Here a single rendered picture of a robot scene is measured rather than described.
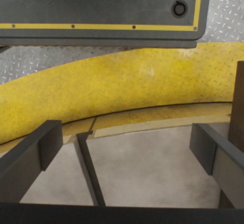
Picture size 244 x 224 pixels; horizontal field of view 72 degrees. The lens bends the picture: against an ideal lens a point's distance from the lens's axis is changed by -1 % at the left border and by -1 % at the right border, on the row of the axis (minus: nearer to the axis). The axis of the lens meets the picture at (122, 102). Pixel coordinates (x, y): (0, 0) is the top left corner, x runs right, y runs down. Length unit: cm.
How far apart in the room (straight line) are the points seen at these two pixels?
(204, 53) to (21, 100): 90
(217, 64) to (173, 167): 52
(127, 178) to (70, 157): 20
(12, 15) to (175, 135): 57
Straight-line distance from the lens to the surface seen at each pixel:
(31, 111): 96
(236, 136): 60
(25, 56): 92
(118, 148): 57
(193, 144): 17
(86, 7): 51
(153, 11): 50
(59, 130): 17
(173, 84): 84
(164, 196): 70
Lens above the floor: 80
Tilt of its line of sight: 75 degrees down
